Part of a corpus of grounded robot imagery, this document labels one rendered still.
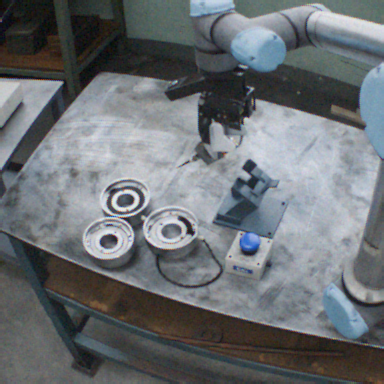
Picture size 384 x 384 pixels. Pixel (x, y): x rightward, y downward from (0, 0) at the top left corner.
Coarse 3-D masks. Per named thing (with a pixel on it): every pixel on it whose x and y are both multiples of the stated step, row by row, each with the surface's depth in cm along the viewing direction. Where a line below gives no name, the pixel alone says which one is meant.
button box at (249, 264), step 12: (264, 240) 117; (228, 252) 116; (240, 252) 115; (252, 252) 115; (264, 252) 115; (228, 264) 116; (240, 264) 114; (252, 264) 113; (264, 264) 115; (252, 276) 115
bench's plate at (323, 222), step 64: (64, 128) 151; (128, 128) 148; (192, 128) 146; (256, 128) 145; (320, 128) 144; (64, 192) 135; (192, 192) 132; (320, 192) 130; (64, 256) 123; (192, 256) 121; (320, 256) 118; (256, 320) 109; (320, 320) 107
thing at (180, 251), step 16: (160, 208) 124; (176, 208) 125; (144, 224) 122; (160, 224) 124; (176, 224) 123; (192, 224) 123; (160, 240) 121; (176, 240) 120; (192, 240) 119; (160, 256) 121; (176, 256) 120
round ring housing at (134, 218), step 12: (120, 180) 131; (132, 180) 131; (108, 192) 130; (120, 192) 130; (132, 192) 130; (144, 192) 129; (120, 204) 131; (144, 204) 127; (108, 216) 126; (120, 216) 124; (132, 216) 124; (144, 216) 126
